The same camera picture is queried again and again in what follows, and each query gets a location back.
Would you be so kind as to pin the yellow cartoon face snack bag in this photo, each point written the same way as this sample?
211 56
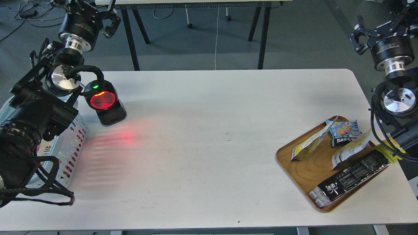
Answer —
381 148

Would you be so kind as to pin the snack packs inside basket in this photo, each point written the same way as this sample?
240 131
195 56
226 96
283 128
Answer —
44 148

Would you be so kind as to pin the light blue plastic basket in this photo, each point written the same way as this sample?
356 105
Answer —
67 149

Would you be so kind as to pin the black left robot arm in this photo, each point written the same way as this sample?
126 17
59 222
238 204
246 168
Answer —
43 102

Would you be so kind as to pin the long black snack package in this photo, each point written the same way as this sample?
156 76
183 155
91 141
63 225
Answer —
348 179

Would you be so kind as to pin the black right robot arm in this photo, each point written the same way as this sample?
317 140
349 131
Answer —
394 101

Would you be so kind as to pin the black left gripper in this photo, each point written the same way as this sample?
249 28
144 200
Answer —
82 22

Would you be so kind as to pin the black barcode scanner red window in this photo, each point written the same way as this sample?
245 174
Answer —
104 100

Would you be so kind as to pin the blue snack bag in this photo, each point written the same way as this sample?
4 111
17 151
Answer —
343 132

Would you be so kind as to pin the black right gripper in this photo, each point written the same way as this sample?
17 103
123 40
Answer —
394 42

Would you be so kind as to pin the wooden tray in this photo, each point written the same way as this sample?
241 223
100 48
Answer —
309 173

